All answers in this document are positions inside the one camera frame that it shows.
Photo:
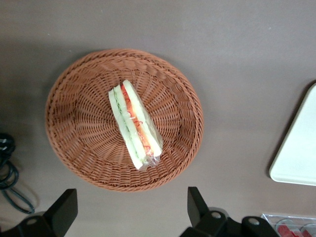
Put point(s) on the round brown wicker basket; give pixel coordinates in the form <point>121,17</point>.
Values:
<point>81,111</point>

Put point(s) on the sandwich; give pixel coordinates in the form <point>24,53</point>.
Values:
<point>130,123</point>

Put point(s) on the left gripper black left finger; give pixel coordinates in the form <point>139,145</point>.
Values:
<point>61,214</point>

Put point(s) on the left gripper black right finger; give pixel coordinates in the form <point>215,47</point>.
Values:
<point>202,217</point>

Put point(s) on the clear acrylic bottle rack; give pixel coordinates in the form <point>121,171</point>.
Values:
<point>271,218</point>

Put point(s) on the cream plastic tray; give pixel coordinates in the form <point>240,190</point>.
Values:
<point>298,148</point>

